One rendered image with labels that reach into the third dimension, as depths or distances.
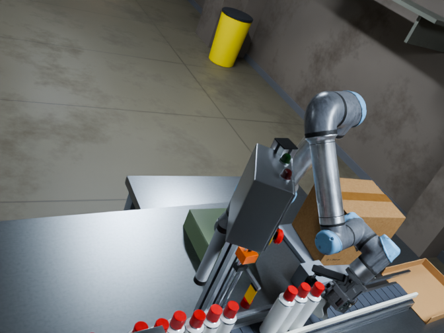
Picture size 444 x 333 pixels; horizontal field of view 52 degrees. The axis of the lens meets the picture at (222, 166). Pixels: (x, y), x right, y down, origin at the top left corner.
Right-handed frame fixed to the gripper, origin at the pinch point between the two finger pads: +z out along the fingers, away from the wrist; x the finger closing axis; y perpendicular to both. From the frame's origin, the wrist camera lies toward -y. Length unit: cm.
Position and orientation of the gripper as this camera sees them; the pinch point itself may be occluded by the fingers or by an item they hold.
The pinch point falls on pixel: (306, 311)
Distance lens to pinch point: 157.0
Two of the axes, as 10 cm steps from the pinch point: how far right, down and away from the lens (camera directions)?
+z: -7.0, 7.0, 1.6
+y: 4.6, 6.1, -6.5
